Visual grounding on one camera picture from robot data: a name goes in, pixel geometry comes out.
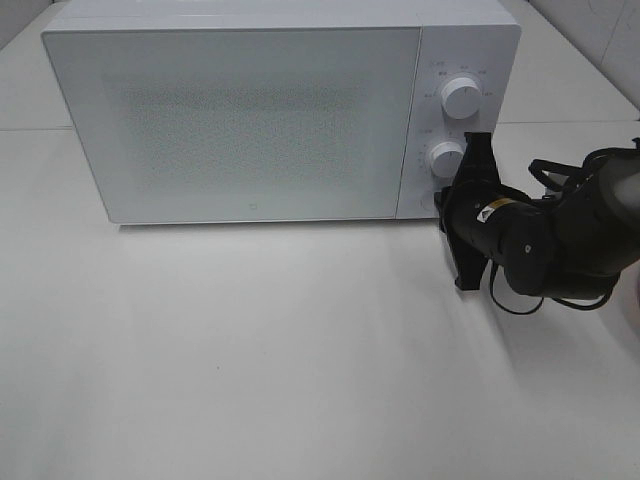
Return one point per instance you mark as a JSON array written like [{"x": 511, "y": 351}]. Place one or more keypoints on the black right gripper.
[{"x": 479, "y": 214}]

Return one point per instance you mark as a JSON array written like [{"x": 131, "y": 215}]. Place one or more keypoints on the white microwave door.
[{"x": 236, "y": 126}]

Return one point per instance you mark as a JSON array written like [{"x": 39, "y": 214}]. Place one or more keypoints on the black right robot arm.
[{"x": 569, "y": 246}]

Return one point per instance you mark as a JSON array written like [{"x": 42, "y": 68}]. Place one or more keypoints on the lower white timer knob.
[{"x": 443, "y": 159}]

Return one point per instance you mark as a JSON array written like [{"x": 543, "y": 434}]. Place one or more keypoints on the upper white power knob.
[{"x": 461, "y": 97}]

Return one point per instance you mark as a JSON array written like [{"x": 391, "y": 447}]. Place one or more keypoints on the white microwave oven body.
[{"x": 475, "y": 38}]

